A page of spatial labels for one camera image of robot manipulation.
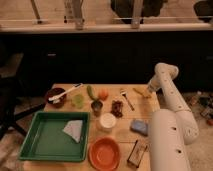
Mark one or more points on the black office chair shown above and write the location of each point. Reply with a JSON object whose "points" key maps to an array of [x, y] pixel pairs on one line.
{"points": [[8, 102]]}

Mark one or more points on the white round container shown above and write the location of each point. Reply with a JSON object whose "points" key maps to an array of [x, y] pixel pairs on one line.
{"points": [[107, 121]]}

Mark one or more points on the orange fruit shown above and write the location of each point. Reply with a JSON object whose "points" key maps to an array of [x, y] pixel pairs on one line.
{"points": [[103, 94]]}

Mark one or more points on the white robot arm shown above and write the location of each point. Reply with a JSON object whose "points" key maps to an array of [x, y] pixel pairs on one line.
{"points": [[170, 129]]}

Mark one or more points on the green plastic tray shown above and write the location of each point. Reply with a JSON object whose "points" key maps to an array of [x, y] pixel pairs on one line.
{"points": [[46, 140]]}

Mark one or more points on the yellow banana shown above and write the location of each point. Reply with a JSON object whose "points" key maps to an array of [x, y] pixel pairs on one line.
{"points": [[143, 92]]}

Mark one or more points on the red plastic bowl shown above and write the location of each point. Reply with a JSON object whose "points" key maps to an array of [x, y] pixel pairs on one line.
{"points": [[104, 154]]}

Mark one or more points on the green cucumber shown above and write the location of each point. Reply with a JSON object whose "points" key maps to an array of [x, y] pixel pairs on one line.
{"points": [[90, 93]]}

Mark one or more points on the white folded cloth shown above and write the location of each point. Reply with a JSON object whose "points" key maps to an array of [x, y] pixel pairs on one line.
{"points": [[73, 128]]}

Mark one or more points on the black and white box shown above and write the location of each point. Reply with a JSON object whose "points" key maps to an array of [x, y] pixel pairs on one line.
{"points": [[137, 154]]}

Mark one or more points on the blue sponge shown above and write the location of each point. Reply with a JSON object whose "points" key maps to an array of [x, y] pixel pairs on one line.
{"points": [[139, 126]]}

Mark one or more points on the small metal cup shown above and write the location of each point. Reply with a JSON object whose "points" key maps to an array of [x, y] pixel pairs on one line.
{"points": [[96, 107]]}

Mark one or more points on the dark red grape bunch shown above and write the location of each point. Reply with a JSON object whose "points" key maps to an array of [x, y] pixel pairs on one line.
{"points": [[116, 108]]}

